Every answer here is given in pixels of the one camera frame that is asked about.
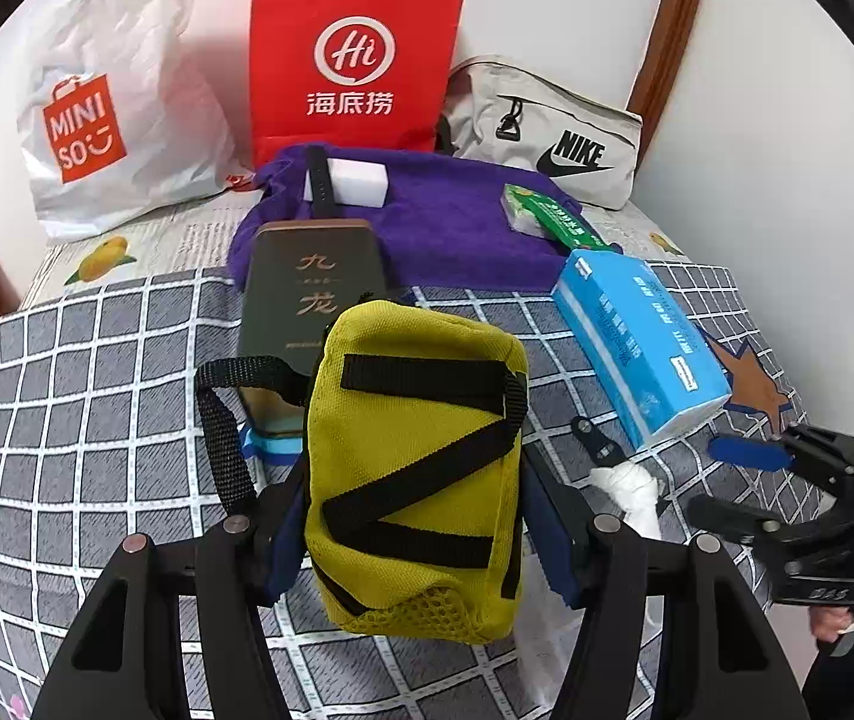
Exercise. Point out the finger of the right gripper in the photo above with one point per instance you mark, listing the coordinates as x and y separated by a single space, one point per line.
602 450
733 522

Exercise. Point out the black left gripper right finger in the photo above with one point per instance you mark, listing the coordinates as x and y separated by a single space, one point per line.
719 658

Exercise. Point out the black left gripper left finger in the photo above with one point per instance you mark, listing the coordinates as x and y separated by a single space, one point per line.
122 656

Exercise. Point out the yellow pouch with black straps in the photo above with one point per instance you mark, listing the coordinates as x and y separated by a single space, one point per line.
412 432

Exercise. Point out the white glove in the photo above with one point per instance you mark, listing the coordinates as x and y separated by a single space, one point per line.
635 491

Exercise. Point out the person's right hand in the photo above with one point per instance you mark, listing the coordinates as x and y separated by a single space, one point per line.
828 624

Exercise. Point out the blue tissue pack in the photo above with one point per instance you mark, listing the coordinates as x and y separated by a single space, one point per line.
653 364

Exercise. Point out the green small tissue packet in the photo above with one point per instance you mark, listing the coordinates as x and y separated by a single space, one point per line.
539 216

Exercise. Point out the purple towel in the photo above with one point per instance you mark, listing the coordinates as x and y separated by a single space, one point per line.
442 223

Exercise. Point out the grey checkered bed sheet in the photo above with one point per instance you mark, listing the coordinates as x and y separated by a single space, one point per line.
98 439

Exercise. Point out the dark green tea tin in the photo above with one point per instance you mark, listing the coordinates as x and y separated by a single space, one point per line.
302 275

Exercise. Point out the grey Nike waist bag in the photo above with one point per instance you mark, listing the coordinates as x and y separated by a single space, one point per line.
506 114

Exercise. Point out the fruit print white cloth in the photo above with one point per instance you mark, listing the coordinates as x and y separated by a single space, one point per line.
197 235

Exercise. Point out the red paper shopping bag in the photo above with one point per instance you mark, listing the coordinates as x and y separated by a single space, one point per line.
350 73

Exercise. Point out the white Miniso plastic bag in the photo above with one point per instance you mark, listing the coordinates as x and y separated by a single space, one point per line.
116 121

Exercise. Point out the white box with black strap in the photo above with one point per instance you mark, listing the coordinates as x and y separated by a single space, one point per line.
332 183

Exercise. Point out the brown wooden door frame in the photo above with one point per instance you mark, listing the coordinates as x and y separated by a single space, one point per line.
663 59

